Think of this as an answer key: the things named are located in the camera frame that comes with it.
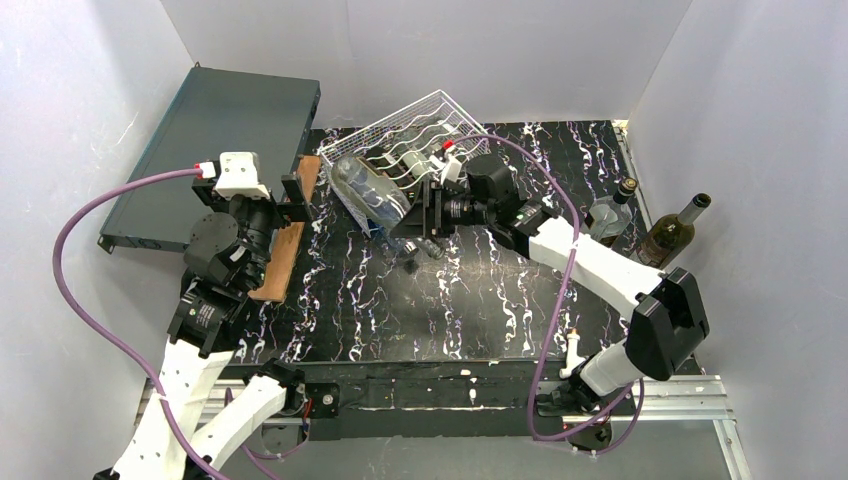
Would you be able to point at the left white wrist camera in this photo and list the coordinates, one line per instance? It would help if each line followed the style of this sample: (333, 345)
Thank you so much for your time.
(235, 173)

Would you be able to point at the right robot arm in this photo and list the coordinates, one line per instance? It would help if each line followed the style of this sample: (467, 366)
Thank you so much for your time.
(667, 316)

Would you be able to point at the dark green wine bottle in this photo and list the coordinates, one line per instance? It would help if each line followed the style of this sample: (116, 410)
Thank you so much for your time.
(384, 162)

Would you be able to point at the blue glass bottle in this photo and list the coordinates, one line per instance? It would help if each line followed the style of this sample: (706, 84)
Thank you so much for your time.
(399, 249)

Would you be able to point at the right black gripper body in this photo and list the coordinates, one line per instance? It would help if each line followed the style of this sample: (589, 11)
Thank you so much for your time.
(431, 213)

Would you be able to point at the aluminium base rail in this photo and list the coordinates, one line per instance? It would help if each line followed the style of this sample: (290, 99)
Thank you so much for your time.
(419, 405)

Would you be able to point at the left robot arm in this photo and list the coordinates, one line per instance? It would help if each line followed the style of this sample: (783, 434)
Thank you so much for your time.
(228, 252)

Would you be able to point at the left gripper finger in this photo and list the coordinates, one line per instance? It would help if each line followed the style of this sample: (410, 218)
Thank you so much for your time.
(204, 190)
(296, 207)

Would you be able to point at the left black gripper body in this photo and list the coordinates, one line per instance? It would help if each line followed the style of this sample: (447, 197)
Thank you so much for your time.
(286, 201)

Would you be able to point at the brown wooden board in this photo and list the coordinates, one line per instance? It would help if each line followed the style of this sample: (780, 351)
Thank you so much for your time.
(287, 240)

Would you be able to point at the white wire wine rack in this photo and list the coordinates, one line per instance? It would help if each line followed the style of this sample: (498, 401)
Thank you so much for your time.
(407, 129)

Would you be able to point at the olive wine bottle far right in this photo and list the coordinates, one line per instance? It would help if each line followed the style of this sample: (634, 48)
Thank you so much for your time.
(671, 234)

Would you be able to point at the dark grey flat box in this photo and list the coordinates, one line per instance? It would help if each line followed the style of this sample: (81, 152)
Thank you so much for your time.
(214, 111)

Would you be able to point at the clear square liquor bottle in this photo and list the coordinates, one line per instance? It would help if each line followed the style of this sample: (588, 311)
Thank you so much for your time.
(608, 216)

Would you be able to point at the clear round bottle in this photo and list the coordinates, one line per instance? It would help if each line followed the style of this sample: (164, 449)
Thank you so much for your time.
(378, 198)

